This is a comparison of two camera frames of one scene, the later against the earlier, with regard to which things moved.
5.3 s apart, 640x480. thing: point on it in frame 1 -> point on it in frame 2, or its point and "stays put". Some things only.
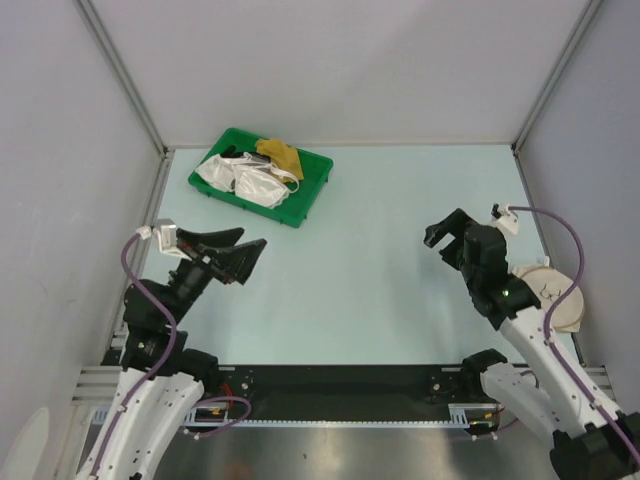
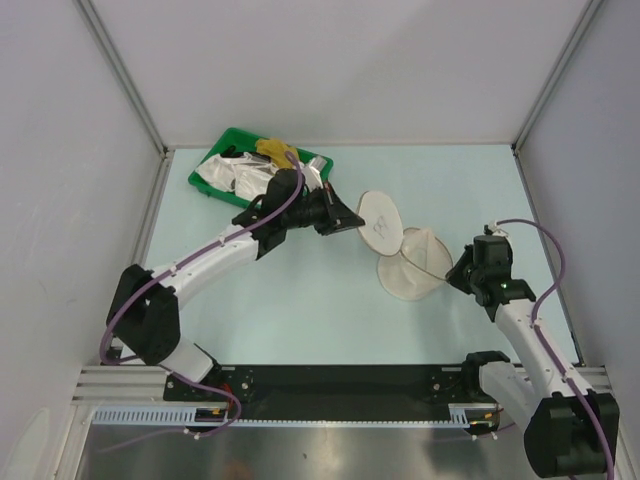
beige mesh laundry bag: [546, 285] -> [416, 261]
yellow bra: [283, 157] stays put
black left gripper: [234, 262] -> [336, 216]
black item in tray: [229, 152] stays put
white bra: [251, 178] stays put
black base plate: [341, 393] stays put
